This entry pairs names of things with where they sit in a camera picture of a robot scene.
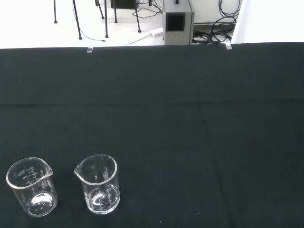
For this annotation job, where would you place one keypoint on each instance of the black bench cloth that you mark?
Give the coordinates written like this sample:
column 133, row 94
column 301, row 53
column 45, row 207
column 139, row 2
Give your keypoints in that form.
column 166, row 118

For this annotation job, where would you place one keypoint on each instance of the white power strip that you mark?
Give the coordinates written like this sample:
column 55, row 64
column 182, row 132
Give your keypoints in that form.
column 156, row 32

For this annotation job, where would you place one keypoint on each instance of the grey metal cabinet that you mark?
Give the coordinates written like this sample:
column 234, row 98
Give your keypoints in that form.
column 177, row 35

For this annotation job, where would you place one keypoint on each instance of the clear cloth clip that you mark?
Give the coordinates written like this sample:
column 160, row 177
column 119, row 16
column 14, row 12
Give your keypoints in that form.
column 90, row 50
column 228, row 46

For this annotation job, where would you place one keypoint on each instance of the black tripod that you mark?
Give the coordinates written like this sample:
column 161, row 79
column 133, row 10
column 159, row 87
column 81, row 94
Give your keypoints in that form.
column 107, row 36
column 80, row 37

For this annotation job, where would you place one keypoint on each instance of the black box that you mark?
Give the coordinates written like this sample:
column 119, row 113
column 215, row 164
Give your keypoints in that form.
column 123, row 3

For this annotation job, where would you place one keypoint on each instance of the pale board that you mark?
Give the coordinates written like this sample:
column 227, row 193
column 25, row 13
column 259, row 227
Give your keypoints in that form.
column 268, row 21

